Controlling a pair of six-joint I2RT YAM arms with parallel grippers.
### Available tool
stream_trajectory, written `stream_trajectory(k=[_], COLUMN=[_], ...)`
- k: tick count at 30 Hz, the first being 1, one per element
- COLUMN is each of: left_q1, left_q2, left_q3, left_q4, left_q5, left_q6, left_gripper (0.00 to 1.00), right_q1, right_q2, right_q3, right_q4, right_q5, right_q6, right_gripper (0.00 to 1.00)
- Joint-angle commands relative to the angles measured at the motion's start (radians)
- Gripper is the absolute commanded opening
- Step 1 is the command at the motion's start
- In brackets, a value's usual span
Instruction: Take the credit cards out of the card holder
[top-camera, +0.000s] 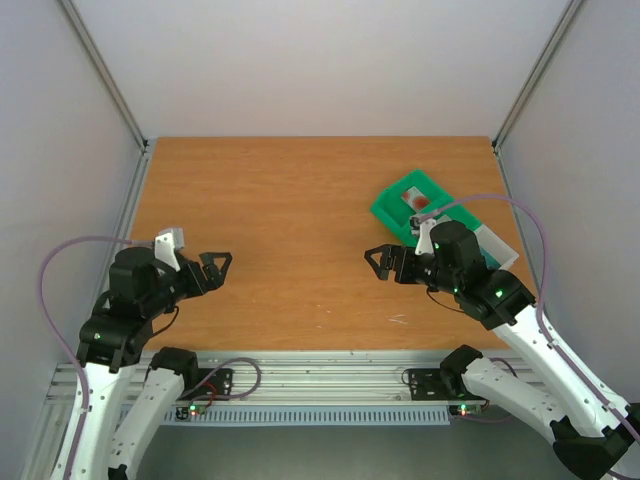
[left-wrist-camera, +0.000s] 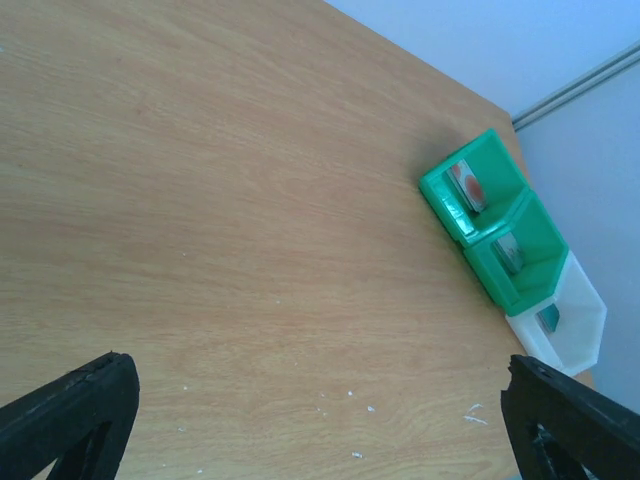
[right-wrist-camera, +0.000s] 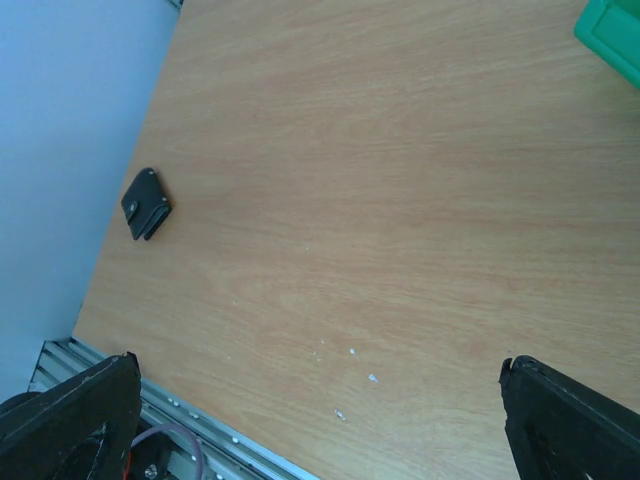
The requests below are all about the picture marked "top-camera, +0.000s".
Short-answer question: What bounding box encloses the left aluminium frame post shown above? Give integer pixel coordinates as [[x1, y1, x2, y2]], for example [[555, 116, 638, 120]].
[[57, 0, 151, 154]]

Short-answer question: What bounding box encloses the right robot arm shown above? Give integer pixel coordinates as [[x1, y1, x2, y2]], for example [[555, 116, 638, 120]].
[[364, 221, 639, 479]]

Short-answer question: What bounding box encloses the white card with red dot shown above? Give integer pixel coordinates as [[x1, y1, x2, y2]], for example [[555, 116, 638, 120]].
[[401, 186, 431, 213]]

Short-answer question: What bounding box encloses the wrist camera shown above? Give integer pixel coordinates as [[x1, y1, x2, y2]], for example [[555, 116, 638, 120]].
[[154, 227, 185, 271], [409, 215, 437, 255]]

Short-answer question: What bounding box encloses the grey slotted cable duct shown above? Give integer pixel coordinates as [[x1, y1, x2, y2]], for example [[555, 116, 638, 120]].
[[160, 405, 450, 428]]

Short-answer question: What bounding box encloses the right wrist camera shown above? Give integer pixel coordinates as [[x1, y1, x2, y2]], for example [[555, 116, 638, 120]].
[[409, 215, 437, 255]]

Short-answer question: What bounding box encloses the green plastic compartment tray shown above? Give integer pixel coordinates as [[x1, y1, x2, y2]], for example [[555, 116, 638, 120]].
[[370, 170, 454, 247]]

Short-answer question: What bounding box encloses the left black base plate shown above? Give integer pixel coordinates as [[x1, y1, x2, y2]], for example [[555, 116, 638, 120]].
[[180, 368, 234, 401]]

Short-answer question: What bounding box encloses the aluminium front rail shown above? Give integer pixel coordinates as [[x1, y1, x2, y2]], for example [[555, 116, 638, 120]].
[[45, 349, 556, 405]]

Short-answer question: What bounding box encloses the white plastic bin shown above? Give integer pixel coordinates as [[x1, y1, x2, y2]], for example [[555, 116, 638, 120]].
[[474, 224, 519, 270]]

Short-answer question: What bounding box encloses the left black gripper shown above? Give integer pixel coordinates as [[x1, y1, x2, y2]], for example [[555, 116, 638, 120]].
[[144, 252, 233, 316]]

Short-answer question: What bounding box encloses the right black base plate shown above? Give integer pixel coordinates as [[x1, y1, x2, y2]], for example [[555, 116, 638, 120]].
[[401, 368, 467, 401]]

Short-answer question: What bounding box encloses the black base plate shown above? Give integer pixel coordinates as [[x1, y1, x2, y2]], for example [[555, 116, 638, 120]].
[[180, 368, 234, 401], [401, 368, 467, 401]]

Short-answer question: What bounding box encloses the aluminium frame post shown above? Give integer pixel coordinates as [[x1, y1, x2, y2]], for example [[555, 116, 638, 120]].
[[491, 0, 587, 154], [57, 0, 151, 154]]

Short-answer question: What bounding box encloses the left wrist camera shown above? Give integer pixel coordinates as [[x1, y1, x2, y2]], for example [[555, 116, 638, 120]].
[[154, 227, 185, 271]]

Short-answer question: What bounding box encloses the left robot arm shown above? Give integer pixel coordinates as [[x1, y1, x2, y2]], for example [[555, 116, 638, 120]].
[[51, 233, 233, 479]]

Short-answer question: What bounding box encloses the right aluminium frame post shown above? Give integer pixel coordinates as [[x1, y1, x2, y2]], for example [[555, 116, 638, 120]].
[[491, 0, 587, 154]]

